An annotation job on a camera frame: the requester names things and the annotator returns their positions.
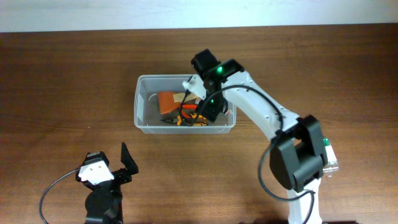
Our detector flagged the red handled side cutters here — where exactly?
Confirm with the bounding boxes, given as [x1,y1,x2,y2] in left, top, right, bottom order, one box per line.
[180,104,198,119]

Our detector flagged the orange black long-nose pliers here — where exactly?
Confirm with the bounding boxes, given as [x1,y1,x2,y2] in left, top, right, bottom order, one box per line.
[161,113,208,126]

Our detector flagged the orange scraper wooden handle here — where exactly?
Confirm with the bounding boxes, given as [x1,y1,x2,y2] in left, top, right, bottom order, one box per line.
[157,91,196,115]

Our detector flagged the clear box of bits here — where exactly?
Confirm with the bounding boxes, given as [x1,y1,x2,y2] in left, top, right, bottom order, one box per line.
[323,138,339,177]

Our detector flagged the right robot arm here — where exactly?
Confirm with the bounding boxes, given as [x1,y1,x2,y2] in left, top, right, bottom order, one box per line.
[183,49,328,223]

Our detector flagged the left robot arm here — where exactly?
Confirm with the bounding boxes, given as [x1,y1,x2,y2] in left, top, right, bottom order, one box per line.
[75,143,139,224]

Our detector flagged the clear plastic container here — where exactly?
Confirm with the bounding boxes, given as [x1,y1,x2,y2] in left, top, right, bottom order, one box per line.
[134,74,236,134]

